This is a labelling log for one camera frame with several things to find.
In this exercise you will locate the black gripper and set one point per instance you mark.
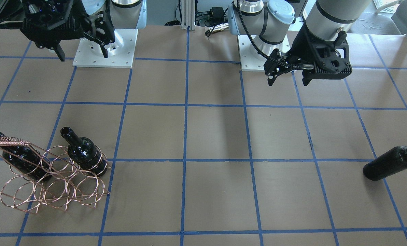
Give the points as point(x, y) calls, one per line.
point(81, 17)
point(298, 48)

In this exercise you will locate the dark glass wine bottle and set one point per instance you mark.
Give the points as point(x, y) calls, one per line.
point(389, 163)

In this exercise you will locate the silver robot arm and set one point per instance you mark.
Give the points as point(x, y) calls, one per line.
point(266, 23)
point(124, 14)

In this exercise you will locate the dark bottle in rack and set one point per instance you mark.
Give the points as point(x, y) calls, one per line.
point(84, 153)
point(28, 162)

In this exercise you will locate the grey office chair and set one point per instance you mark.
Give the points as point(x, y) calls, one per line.
point(378, 24)

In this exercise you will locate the black power adapter with cables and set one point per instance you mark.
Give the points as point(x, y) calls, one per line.
point(213, 19)

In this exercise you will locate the aluminium frame post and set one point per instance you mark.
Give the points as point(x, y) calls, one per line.
point(188, 14)

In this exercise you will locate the copper wire wine rack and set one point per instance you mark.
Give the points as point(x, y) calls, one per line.
point(67, 184)

